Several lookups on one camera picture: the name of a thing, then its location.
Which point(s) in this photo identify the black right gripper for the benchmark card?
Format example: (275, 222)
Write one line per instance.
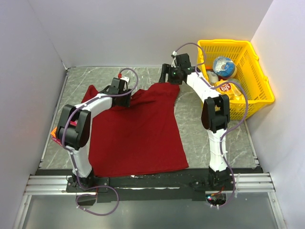
(166, 68)

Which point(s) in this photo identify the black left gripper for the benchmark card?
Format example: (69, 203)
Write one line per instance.
(126, 103)

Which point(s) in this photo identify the red t-shirt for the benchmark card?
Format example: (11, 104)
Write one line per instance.
(140, 139)

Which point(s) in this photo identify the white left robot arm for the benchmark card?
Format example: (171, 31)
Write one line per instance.
(74, 128)

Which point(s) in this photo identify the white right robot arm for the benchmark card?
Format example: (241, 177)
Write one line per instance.
(215, 114)

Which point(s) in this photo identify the white cup in basket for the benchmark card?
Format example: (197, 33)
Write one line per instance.
(213, 77)

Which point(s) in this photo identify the pink orange sponge box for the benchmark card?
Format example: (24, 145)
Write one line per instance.
(53, 133)

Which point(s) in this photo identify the blue white globe ball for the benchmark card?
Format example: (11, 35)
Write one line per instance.
(224, 67)

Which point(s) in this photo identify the green melon ball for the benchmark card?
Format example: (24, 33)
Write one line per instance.
(236, 82)

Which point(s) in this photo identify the yellow Lays chips bag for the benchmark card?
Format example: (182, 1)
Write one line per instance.
(229, 88)

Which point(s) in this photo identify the yellow plastic basket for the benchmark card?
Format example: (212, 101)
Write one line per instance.
(248, 70)

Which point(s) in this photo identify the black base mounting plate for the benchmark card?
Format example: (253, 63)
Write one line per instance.
(190, 184)

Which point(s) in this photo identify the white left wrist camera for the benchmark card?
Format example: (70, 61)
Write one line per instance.
(127, 79)

